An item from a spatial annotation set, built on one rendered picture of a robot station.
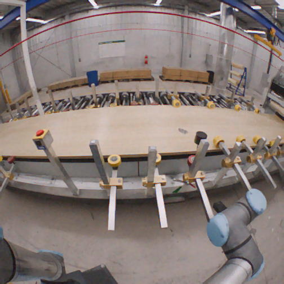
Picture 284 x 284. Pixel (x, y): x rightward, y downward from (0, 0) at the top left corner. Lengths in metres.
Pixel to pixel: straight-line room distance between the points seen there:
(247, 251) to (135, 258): 1.23
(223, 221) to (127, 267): 1.25
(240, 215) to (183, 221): 1.25
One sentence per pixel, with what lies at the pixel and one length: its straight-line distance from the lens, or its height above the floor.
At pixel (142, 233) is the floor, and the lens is 1.52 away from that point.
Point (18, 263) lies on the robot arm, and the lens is 0.36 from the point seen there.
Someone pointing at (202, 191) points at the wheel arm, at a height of 0.86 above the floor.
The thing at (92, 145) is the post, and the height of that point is 1.15.
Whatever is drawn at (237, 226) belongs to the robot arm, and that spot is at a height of 1.18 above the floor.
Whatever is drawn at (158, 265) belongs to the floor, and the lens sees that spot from 1.51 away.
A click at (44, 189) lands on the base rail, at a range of 1.16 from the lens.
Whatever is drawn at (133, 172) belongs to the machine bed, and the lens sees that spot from 1.03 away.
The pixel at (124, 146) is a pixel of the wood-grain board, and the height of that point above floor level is 0.90.
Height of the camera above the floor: 1.49
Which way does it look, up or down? 40 degrees down
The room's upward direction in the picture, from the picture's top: straight up
